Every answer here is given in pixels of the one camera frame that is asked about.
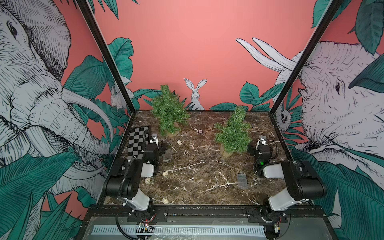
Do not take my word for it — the green christmas tree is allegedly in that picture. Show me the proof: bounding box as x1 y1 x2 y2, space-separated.
151 85 190 136
215 106 252 158

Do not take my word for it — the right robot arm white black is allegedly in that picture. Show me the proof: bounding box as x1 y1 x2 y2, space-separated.
248 139 327 224

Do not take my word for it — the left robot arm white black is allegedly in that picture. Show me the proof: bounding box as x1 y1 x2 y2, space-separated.
103 142 166 211

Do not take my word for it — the small clear plastic cup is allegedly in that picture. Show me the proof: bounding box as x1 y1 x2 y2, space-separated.
163 149 173 164

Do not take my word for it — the black white checkerboard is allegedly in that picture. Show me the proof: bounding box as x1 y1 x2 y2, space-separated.
125 126 151 160

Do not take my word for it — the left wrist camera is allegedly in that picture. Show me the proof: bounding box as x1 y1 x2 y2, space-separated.
150 134 159 145

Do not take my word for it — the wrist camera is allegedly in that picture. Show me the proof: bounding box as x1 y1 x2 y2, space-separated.
150 134 159 145
258 136 267 145

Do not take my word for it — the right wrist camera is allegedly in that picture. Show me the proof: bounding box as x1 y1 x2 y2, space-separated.
258 136 267 145

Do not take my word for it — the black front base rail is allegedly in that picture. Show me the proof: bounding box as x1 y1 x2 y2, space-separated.
84 204 328 224

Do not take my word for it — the white slotted cable duct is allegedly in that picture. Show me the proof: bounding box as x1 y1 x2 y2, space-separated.
90 224 266 237

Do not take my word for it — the left black frame post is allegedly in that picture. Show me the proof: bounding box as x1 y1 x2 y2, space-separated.
76 0 136 115

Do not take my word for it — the black frame post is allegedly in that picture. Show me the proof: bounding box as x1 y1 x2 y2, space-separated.
76 0 136 115
269 0 343 116

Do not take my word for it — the right black frame post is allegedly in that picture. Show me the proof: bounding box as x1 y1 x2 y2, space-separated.
269 0 343 116

